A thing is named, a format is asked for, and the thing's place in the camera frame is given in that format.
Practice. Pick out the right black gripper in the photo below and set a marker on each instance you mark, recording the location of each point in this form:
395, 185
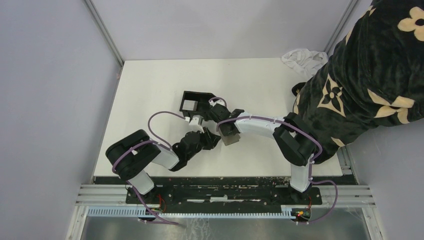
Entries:
224, 133

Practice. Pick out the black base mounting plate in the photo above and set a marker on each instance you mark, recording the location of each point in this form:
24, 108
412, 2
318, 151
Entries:
228, 195

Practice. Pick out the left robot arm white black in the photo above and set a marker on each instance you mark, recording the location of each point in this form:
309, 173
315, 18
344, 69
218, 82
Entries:
131, 155

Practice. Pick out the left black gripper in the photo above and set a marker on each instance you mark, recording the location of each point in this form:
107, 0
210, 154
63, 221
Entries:
211, 139

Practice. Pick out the black floral plush blanket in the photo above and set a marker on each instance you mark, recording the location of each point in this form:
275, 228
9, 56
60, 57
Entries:
375, 77

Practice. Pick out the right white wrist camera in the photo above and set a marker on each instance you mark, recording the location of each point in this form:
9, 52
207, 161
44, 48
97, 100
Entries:
213, 102

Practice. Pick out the aluminium frame rail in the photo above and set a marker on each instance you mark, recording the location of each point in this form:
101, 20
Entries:
346, 193

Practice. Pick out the stack of credit cards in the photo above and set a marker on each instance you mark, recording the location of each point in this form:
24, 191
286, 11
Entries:
189, 105

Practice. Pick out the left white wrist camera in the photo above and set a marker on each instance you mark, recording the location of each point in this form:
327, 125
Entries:
195, 123

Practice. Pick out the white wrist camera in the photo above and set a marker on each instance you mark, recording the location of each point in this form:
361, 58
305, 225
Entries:
195, 123
213, 102

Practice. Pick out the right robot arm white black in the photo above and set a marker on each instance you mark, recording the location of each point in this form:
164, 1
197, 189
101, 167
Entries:
294, 138

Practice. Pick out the grey slotted cable duct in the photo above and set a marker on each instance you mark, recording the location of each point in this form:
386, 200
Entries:
141, 212

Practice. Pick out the white crumpled cloth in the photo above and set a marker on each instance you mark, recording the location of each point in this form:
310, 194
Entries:
305, 62

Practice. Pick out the black plastic card box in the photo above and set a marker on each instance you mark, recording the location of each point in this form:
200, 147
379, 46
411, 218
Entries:
203, 105

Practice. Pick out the grey leather card holder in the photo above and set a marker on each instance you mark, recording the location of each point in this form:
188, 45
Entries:
230, 139

